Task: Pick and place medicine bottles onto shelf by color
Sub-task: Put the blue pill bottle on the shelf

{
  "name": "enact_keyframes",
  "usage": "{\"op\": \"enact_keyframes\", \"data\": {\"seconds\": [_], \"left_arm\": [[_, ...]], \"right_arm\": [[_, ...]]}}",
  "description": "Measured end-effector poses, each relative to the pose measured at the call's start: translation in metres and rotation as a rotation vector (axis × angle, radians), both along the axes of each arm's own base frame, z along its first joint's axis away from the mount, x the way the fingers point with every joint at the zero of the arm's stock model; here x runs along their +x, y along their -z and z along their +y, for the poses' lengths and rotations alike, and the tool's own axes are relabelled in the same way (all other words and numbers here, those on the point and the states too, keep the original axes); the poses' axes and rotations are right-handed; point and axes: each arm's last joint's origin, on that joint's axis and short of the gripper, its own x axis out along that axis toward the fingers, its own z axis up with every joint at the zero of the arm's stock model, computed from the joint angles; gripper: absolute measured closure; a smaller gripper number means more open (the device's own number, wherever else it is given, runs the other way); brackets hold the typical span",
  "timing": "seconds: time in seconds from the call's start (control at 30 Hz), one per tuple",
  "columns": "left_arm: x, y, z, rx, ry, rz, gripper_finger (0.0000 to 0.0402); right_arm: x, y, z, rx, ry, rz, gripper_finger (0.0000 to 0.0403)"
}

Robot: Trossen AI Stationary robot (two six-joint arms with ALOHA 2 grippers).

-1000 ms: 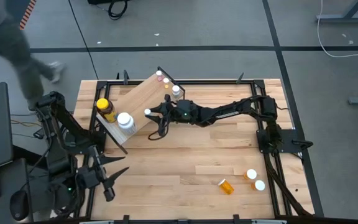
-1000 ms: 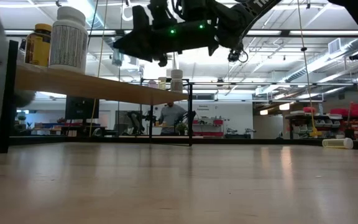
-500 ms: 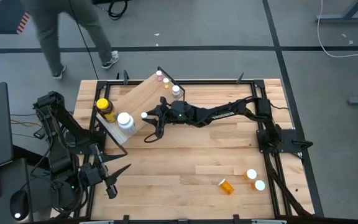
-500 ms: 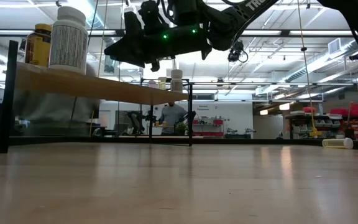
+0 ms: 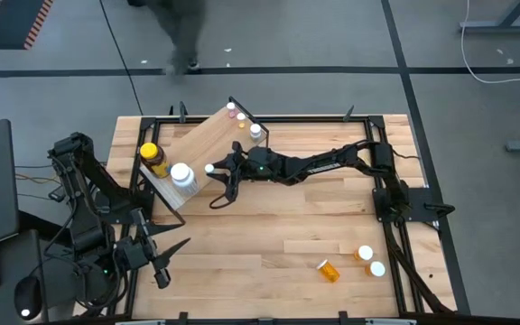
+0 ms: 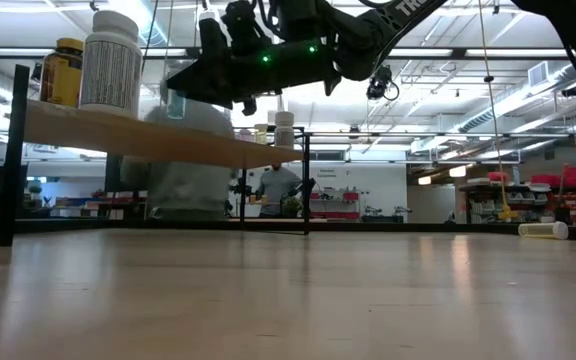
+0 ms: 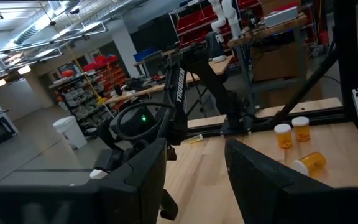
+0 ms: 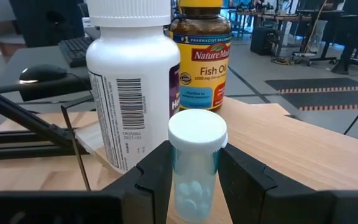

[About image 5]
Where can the black mat orange striped edge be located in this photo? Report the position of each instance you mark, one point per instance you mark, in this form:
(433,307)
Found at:
(12,22)

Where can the small pink vial white cap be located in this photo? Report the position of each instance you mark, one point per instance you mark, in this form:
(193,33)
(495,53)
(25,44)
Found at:
(230,107)

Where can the small white labelled medicine bottle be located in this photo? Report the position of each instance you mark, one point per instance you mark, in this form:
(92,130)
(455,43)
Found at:
(255,129)

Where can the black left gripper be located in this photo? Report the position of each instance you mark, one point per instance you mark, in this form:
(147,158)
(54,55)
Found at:
(136,255)

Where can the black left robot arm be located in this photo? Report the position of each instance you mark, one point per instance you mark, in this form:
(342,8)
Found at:
(84,216)

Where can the small teal vial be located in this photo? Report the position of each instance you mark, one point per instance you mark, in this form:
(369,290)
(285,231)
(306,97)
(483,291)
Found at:
(209,168)

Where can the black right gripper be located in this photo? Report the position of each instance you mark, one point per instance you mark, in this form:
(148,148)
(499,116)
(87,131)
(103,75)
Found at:
(260,164)

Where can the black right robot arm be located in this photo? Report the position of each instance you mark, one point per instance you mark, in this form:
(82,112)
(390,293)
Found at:
(332,164)

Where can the grey metal table base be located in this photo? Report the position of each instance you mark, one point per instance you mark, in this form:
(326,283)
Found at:
(504,28)

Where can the orange pill bottle white cap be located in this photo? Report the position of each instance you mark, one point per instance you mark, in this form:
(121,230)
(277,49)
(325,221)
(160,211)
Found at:
(377,269)
(364,253)
(328,272)

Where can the large white ribbed bottle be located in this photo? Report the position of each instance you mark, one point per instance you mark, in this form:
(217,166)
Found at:
(181,173)

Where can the black computer mouse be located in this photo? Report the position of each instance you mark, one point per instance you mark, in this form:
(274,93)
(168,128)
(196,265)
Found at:
(27,298)

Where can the small yellow vial white cap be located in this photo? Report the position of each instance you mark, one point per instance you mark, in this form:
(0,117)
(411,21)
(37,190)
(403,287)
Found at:
(241,117)

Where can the brown bottle yellow lid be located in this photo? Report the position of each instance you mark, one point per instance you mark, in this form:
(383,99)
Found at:
(150,152)

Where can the black remote control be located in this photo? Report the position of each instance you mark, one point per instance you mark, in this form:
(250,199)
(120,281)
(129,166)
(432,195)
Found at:
(56,194)

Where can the person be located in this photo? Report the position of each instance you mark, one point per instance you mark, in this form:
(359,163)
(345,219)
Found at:
(183,27)

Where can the wooden shelf black metal frame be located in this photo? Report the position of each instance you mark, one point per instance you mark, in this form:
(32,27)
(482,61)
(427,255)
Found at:
(201,144)

